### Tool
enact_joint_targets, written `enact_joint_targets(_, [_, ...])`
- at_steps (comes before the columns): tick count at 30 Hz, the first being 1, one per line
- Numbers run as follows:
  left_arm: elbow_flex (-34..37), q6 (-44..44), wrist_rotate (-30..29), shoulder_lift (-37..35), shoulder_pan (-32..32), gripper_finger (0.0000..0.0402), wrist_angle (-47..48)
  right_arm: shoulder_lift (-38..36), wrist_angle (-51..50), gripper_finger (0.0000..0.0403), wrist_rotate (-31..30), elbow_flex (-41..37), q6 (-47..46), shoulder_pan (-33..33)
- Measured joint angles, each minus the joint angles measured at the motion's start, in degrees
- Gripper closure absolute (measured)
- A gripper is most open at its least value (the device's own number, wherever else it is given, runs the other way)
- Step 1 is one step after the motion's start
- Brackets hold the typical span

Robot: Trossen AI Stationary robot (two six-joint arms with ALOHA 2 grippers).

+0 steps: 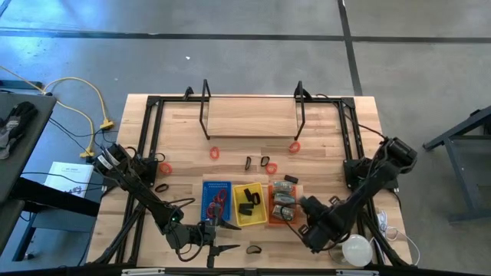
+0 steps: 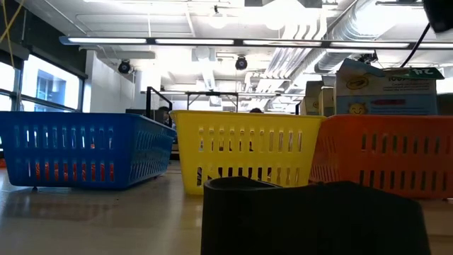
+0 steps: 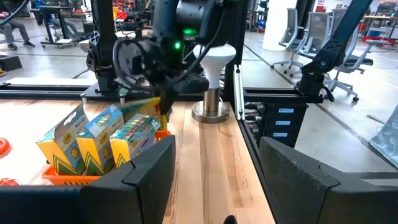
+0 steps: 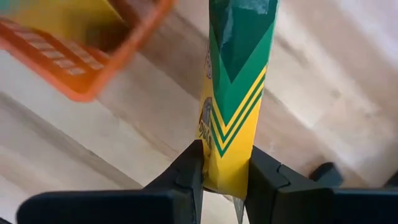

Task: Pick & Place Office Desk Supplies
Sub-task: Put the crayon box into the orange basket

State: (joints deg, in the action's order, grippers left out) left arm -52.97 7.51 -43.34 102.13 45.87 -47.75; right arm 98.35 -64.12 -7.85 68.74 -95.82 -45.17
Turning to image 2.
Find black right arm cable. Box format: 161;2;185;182
399;22;432;69

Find large office window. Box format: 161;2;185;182
0;52;84;113

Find silver spiral ventilation duct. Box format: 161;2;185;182
313;0;380;74

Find yellow cable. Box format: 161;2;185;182
0;0;25;69

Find black ceiling spotlight cluster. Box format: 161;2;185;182
356;52;379;65

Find orange plastic basket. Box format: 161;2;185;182
308;113;453;200

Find black rubber wristband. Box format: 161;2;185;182
200;176;432;255

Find blue plastic basket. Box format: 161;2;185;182
0;110;177;191

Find long ceiling light strip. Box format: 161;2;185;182
59;35;453;51

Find black metal background frame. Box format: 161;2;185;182
185;91;240;111

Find yellow plastic basket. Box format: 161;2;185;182
169;109;328;197

